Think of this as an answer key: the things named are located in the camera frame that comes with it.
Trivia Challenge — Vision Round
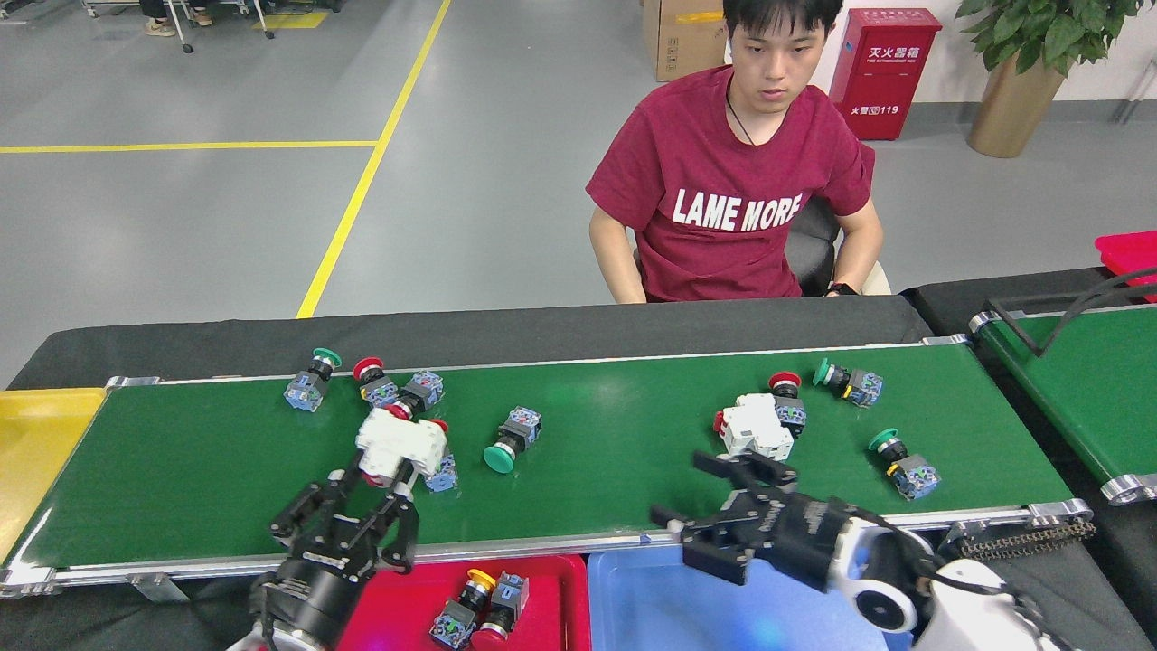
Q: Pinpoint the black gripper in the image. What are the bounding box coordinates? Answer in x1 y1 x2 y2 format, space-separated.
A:
651 450 855 593
251 457 419 647

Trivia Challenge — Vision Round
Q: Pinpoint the white circuit breaker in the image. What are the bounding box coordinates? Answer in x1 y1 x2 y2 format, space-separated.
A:
354 406 450 490
712 392 797 463

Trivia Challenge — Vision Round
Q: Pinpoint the yellow button switch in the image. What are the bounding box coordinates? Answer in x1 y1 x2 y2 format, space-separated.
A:
428 567 498 651

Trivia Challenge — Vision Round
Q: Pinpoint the green button switch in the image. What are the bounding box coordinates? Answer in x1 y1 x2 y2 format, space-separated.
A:
811 357 886 410
482 405 544 476
867 427 942 503
283 347 343 414

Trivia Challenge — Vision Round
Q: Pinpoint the red plastic tray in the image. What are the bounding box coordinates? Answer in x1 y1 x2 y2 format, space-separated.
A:
334 553 593 651
1094 230 1157 304

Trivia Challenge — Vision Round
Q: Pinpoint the blue plastic tray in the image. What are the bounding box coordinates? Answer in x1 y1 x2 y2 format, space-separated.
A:
587 541 916 651

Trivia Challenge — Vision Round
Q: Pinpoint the long green conveyor belt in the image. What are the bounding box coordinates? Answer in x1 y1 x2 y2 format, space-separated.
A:
0 335 1095 599

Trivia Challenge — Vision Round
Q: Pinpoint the yellow plastic tray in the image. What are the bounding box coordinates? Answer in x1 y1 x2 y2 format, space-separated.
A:
0 388 108 564

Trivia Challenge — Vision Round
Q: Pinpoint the short green conveyor belt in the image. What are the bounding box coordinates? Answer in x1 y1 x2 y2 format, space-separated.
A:
969 303 1157 505

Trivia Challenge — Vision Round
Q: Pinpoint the red fire extinguisher box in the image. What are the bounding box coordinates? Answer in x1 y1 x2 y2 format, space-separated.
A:
827 7 944 142

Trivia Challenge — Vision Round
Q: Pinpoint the brown cardboard box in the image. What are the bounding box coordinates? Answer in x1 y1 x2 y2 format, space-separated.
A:
641 0 729 83

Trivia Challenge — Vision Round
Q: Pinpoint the potted plant gold pot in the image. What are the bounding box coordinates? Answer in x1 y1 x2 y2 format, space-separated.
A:
955 0 1145 160

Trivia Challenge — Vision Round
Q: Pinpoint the white wheeled stand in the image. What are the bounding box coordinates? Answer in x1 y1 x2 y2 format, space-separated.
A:
163 0 276 54

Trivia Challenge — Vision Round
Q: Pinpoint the background person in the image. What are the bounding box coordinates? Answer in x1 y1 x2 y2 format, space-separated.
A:
140 0 215 38

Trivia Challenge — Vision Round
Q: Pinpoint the white metal cart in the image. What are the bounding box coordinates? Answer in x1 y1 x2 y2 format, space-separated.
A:
80 0 249 19

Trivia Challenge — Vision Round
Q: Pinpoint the black conveyor drive chain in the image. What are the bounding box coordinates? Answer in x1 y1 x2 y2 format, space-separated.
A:
940 517 1098 562

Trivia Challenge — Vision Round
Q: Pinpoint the black guide frame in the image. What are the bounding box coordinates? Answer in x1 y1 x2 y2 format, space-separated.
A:
985 269 1157 358

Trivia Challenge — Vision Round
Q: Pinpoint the white wall conduit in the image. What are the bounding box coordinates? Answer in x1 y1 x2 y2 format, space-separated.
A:
1114 86 1157 125

